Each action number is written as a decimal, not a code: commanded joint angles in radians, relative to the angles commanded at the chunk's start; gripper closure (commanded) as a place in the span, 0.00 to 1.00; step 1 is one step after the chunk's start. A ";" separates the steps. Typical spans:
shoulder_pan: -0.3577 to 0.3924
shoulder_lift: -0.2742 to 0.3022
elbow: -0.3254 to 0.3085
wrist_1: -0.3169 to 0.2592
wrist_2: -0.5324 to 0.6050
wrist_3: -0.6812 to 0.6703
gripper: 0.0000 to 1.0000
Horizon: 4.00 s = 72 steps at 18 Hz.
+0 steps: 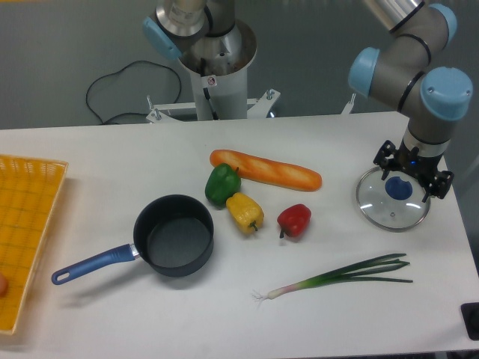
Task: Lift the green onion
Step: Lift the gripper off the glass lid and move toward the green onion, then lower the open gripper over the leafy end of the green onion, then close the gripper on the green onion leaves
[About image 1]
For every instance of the black device at table edge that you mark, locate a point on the black device at table edge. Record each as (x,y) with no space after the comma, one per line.
(470,313)

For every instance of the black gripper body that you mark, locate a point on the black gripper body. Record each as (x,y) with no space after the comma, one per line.
(423,169)

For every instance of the yellow bell pepper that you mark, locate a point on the yellow bell pepper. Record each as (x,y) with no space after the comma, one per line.
(246,213)

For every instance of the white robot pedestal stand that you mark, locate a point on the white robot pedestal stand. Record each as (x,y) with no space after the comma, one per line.
(218,70)

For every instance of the red bell pepper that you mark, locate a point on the red bell pepper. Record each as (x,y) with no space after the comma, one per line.
(293,221)

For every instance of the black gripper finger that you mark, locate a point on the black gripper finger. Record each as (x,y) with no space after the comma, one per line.
(385,159)
(437,184)

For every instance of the green bell pepper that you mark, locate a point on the green bell pepper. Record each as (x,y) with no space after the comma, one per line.
(222,184)

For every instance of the glass pot lid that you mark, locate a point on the glass pot lid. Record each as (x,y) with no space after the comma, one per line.
(395,203)

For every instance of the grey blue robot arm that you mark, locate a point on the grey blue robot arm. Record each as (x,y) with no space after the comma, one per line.
(434,100)

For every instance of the yellow woven basket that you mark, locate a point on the yellow woven basket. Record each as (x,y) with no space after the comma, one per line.
(29,191)

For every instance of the black saucepan blue handle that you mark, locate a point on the black saucepan blue handle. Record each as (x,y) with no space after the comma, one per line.
(173,234)

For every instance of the baguette bread loaf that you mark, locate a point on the baguette bread loaf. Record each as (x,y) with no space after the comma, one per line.
(267,171)

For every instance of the green onion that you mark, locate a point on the green onion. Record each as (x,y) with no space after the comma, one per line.
(369,270)

